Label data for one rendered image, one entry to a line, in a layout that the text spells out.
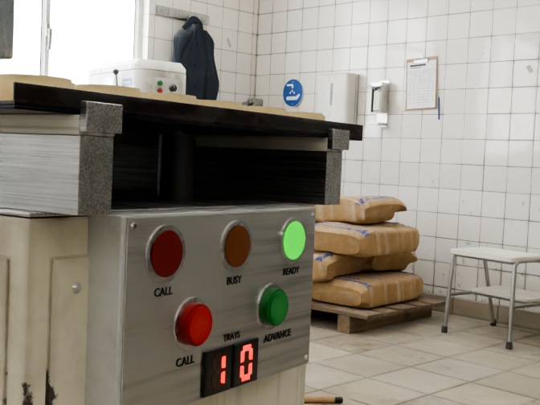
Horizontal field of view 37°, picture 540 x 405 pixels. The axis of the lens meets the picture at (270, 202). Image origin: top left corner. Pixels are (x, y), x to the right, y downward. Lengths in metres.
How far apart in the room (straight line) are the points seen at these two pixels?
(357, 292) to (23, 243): 3.84
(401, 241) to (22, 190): 4.12
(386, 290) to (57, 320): 3.99
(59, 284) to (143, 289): 0.05
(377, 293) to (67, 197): 3.94
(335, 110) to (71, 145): 5.00
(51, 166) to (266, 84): 5.60
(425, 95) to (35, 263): 4.72
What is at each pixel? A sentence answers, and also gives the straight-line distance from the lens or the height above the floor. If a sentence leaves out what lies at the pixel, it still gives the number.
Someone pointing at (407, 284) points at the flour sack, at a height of 0.21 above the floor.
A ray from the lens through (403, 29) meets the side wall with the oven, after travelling 5.35.
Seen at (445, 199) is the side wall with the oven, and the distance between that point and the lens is 5.08.
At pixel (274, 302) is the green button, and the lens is 0.66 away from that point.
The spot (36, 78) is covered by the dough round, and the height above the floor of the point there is 0.92.
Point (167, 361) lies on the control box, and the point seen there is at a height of 0.74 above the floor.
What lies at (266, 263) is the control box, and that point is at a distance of 0.66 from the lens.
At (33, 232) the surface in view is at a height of 0.83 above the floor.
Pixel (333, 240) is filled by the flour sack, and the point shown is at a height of 0.46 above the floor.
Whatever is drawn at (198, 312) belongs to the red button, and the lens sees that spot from 0.58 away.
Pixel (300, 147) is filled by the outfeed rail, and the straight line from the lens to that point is 0.74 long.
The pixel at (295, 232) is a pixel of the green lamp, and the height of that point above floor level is 0.82.
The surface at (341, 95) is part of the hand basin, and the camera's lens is 5.45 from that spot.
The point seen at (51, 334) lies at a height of 0.76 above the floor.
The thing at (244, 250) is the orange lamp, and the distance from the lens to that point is 0.63.
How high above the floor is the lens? 0.88
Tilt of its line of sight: 3 degrees down
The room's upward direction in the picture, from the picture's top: 3 degrees clockwise
